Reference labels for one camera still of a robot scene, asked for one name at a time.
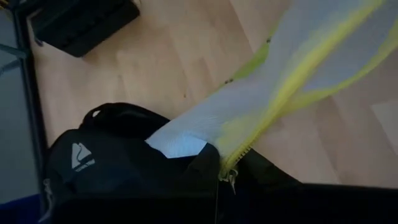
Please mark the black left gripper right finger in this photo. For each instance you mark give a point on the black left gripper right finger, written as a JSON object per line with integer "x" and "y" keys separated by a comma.
{"x": 264, "y": 177}

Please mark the black backpack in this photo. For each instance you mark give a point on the black backpack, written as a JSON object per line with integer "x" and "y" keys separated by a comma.
{"x": 124, "y": 174}

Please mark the black aluminium table frame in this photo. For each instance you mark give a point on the black aluminium table frame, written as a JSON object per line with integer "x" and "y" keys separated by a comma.
{"x": 31, "y": 93}

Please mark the blue plastic bin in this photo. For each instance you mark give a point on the blue plastic bin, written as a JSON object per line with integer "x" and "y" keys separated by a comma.
{"x": 18, "y": 211}

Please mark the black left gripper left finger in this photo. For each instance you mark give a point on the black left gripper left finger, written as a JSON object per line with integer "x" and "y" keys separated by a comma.
{"x": 199, "y": 177}

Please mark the black weekly pill organizer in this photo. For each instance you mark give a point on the black weekly pill organizer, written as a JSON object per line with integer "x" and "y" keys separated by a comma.
{"x": 84, "y": 28}

